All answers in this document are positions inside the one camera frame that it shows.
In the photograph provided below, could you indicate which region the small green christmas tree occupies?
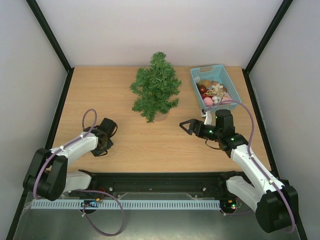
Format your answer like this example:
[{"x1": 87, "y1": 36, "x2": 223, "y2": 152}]
[{"x1": 130, "y1": 51, "x2": 182, "y2": 123}]

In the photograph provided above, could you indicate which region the light blue plastic basket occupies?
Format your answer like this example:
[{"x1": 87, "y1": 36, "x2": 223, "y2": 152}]
[{"x1": 190, "y1": 64, "x2": 241, "y2": 113}]

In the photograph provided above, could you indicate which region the light blue cable duct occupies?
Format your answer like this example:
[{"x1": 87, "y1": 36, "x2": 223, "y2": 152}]
[{"x1": 30, "y1": 199, "x2": 221, "y2": 210}]

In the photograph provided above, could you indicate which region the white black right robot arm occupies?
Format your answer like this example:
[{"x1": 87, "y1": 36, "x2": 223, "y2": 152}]
[{"x1": 179, "y1": 109, "x2": 299, "y2": 233}]

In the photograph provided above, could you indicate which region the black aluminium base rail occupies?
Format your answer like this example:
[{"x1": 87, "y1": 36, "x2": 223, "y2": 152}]
[{"x1": 24, "y1": 171, "x2": 291, "y2": 198}]

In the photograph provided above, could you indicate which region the white pompom ornament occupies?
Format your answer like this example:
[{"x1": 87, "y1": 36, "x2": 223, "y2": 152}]
[{"x1": 211, "y1": 95, "x2": 222, "y2": 105}]

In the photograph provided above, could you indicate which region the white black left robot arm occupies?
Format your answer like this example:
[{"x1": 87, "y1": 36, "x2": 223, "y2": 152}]
[{"x1": 22, "y1": 118, "x2": 118, "y2": 201}]

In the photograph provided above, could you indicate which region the red bauble ornament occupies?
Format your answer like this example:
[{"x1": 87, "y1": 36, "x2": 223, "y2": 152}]
[{"x1": 197, "y1": 84, "x2": 207, "y2": 94}]

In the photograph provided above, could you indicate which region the pink pompom ornament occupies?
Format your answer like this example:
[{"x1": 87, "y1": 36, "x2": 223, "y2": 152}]
[{"x1": 203, "y1": 97, "x2": 214, "y2": 107}]

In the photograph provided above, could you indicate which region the pink heart ornament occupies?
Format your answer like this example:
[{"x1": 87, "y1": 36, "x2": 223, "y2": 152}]
[{"x1": 222, "y1": 93, "x2": 232, "y2": 101}]

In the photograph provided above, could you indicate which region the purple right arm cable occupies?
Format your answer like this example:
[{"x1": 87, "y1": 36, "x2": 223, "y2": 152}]
[{"x1": 204, "y1": 99, "x2": 297, "y2": 234}]

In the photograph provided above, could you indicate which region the gold glitter merry ornament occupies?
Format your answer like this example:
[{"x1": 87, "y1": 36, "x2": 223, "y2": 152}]
[{"x1": 202, "y1": 89, "x2": 226, "y2": 98}]

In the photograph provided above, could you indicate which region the wooden tree base disc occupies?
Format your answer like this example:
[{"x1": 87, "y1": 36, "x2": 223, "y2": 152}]
[{"x1": 154, "y1": 112, "x2": 168, "y2": 122}]

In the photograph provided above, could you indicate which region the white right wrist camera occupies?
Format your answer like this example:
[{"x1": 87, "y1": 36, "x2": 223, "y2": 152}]
[{"x1": 201, "y1": 109, "x2": 213, "y2": 125}]

